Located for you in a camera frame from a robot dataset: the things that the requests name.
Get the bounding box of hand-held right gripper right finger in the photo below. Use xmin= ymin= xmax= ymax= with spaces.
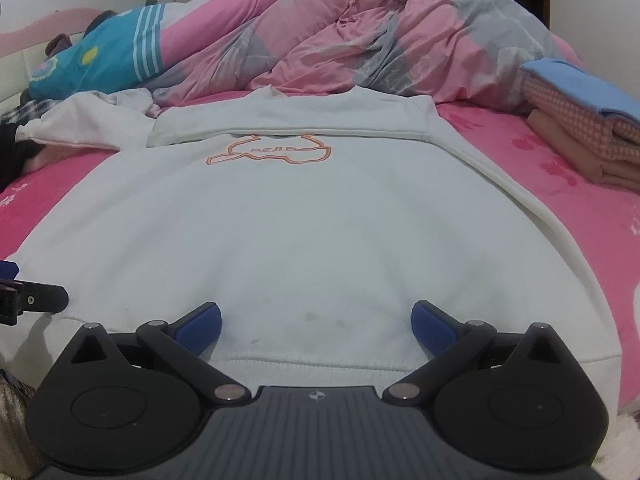
xmin=382 ymin=300 xmax=571 ymax=403

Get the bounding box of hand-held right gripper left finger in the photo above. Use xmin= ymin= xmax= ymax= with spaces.
xmin=65 ymin=301 xmax=251 ymax=403

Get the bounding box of white sweatshirt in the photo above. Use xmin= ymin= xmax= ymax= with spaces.
xmin=0 ymin=85 xmax=623 ymax=396

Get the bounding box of black garment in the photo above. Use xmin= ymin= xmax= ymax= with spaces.
xmin=0 ymin=122 xmax=43 ymax=193

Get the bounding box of plaid garment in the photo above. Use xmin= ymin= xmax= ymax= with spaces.
xmin=0 ymin=99 xmax=63 ymax=126

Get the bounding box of white cloth garment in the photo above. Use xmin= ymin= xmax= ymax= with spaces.
xmin=15 ymin=89 xmax=161 ymax=153

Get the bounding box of pink floral blanket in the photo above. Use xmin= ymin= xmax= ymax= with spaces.
xmin=0 ymin=87 xmax=640 ymax=411

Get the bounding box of pink white headboard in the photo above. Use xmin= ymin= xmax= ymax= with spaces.
xmin=0 ymin=7 xmax=131 ymax=116

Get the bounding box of purple cloth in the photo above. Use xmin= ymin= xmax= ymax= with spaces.
xmin=44 ymin=34 xmax=73 ymax=58

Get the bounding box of teal striped pink pillow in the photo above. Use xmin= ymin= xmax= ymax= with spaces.
xmin=27 ymin=0 xmax=301 ymax=101

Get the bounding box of pink grey quilt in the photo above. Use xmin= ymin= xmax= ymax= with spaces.
xmin=150 ymin=0 xmax=586 ymax=113

